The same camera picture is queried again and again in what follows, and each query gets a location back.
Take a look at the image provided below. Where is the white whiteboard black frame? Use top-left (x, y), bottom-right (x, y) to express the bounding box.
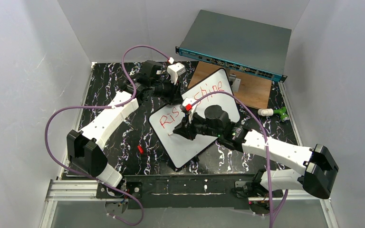
top-left (149, 68), bottom-right (240, 168)

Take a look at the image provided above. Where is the red marker cap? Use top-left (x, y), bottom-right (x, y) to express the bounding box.
top-left (137, 145), bottom-right (144, 154)

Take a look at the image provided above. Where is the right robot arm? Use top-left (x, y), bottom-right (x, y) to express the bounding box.
top-left (173, 105), bottom-right (339, 199)

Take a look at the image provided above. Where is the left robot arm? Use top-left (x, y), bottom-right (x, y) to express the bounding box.
top-left (67, 60), bottom-right (186, 187)

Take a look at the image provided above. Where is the green white toy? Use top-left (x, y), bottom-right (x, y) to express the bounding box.
top-left (257, 106), bottom-right (289, 122)

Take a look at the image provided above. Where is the wooden board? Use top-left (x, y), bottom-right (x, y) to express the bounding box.
top-left (188, 61), bottom-right (272, 109)

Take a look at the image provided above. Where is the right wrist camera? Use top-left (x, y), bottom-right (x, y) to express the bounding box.
top-left (180, 97), bottom-right (197, 124)

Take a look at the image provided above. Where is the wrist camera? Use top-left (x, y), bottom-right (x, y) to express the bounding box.
top-left (167, 57), bottom-right (186, 85)
top-left (180, 97), bottom-right (197, 124)

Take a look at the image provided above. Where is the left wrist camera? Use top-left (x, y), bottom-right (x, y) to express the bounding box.
top-left (167, 57), bottom-right (186, 85)

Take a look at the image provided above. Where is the metal bracket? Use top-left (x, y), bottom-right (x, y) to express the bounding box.
top-left (228, 73), bottom-right (241, 93)

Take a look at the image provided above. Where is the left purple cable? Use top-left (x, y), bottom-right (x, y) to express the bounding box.
top-left (44, 45), bottom-right (174, 225)

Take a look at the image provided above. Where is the blue network switch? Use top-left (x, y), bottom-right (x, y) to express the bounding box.
top-left (175, 10), bottom-right (291, 82)

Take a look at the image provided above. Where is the aluminium rail frame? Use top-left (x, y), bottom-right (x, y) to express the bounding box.
top-left (39, 174), bottom-right (331, 228)

